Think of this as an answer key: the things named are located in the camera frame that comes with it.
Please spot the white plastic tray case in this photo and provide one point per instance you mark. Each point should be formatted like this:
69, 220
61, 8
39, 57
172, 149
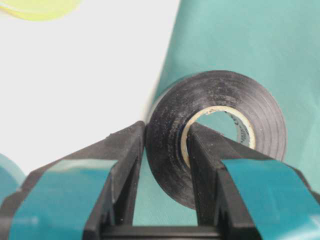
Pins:
69, 82

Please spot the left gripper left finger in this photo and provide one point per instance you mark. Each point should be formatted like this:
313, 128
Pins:
79, 195

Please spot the yellow tape roll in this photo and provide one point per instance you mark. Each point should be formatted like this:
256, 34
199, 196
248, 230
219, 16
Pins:
38, 10

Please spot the black tape roll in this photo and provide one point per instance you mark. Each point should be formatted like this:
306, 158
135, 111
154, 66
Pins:
259, 122

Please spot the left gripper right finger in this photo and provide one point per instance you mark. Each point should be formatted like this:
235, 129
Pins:
247, 195

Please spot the green table cloth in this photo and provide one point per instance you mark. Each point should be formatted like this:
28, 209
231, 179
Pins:
276, 43

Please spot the teal tape roll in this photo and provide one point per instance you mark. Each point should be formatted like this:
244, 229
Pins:
11, 177

